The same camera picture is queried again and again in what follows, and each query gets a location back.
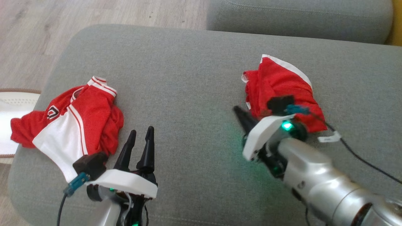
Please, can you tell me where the white laundry basket brown rim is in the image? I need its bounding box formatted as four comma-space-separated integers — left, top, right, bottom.
0, 89, 41, 165

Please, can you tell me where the red white basketball jersey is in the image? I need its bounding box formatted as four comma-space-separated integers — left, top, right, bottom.
10, 76, 124, 183

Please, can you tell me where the black left cable teal plug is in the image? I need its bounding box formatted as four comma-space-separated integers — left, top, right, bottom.
57, 172, 90, 226

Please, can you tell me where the black cable teal plug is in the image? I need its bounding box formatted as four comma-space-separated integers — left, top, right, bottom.
57, 172, 90, 226
286, 105, 402, 185

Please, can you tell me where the grey fabric sofa cushion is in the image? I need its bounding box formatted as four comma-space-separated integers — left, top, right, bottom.
207, 0, 394, 44

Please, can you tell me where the red mesh shorts white trim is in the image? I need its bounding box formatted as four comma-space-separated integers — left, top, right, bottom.
241, 54, 328, 133

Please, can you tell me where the white cable label tag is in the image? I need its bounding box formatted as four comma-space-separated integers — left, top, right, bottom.
318, 131, 341, 143

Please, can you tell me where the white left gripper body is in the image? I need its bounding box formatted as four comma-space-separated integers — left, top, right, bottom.
86, 169, 158, 218

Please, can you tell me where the grey fabric sofa seat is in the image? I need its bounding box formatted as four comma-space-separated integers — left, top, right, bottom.
8, 24, 402, 226

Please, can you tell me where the yellow upholstered furniture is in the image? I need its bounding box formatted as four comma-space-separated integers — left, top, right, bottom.
386, 0, 402, 47

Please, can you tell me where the black right cable teal plug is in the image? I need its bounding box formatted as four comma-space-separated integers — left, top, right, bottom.
286, 105, 402, 185

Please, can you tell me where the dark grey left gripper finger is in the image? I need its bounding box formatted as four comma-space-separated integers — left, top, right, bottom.
114, 130, 137, 172
136, 126, 155, 175

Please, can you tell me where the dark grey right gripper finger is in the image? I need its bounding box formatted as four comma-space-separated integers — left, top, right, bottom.
233, 106, 259, 136

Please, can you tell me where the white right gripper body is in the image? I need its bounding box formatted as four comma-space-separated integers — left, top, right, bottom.
242, 114, 296, 178

